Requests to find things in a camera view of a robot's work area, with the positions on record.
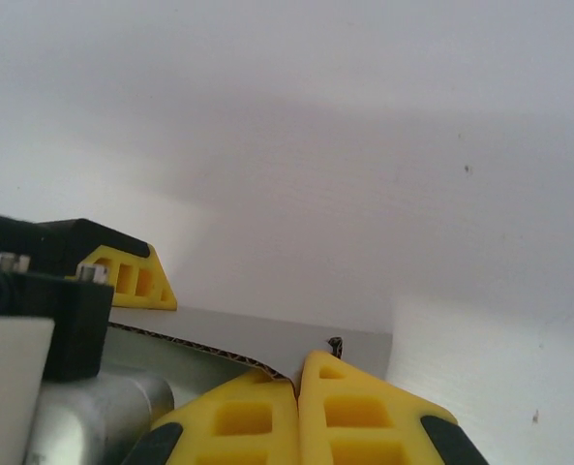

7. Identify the grey corrugated cardboard box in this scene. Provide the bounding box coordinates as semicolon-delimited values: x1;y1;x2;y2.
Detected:
103;307;395;388

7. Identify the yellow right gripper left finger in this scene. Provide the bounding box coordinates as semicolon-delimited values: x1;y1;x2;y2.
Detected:
131;370;301;465

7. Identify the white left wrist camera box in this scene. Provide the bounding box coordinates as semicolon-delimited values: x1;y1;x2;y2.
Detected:
0;316;56;465

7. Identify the silver cylindrical connector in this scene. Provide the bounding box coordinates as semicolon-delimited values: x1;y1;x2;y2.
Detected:
22;372;176;465

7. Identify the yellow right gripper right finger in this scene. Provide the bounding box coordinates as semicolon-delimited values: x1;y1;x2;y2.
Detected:
298;351;487;465

